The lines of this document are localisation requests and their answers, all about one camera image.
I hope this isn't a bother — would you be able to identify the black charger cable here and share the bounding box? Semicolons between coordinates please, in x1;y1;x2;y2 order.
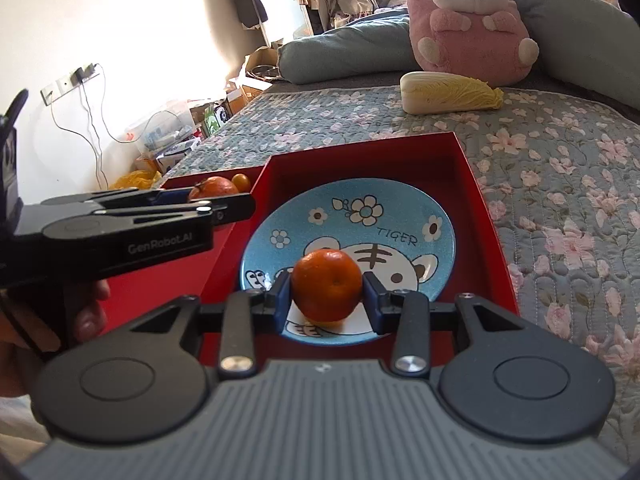
50;62;133;192

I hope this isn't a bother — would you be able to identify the red cardboard box base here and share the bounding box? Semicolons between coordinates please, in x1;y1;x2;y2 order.
200;131;519;361

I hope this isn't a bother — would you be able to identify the pink plush rabbit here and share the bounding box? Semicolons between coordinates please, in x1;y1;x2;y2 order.
407;0;540;89

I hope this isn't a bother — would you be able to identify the brown cardboard box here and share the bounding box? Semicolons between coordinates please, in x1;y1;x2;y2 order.
226;79;274;112

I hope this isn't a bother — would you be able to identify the blue cartoon tiger plate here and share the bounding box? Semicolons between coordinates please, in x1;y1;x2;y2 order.
240;178;457;347

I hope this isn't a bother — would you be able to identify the red cardboard box lid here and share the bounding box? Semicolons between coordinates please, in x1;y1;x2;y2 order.
97;172;267;323

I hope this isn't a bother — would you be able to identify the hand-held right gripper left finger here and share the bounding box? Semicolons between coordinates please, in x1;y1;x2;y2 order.
127;271;293;381

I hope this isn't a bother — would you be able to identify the open cardboard box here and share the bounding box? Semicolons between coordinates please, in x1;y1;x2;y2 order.
244;46;282;82

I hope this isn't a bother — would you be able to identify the white and blue box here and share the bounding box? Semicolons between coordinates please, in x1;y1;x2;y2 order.
154;139;202;172

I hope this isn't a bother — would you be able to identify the yellow plastic bag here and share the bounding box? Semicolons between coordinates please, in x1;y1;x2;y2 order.
109;169;163;192

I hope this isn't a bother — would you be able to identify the wall socket strip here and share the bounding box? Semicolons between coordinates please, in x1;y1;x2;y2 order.
40;62;102;107

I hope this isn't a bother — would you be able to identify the napa cabbage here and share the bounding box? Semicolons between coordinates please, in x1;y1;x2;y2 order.
399;71;505;115

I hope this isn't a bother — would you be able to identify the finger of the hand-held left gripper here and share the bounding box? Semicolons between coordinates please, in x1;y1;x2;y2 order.
40;187;191;209
95;193;257;226

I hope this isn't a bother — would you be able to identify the clear plastic bin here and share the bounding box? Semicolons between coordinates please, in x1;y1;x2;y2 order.
141;109;197;155

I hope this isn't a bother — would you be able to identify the white cloth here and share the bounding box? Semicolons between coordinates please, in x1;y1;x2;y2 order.
0;394;52;463

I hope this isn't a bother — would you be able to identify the person's left hand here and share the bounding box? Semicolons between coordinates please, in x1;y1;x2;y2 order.
0;279;112;400

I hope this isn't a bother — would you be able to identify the mandarin with green stem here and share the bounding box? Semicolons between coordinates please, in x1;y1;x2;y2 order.
187;176;240;204

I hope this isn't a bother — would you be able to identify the grey-blue rolled duvet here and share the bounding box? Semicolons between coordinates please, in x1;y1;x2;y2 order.
276;0;640;124

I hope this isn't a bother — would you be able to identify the floral quilted bedspread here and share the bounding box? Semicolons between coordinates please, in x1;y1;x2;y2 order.
172;81;640;467

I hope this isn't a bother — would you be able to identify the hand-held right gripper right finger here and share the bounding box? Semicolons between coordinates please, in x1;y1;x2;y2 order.
362;270;522;377

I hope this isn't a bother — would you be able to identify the green and white carton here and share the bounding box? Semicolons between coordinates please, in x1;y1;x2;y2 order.
202;104;232;137

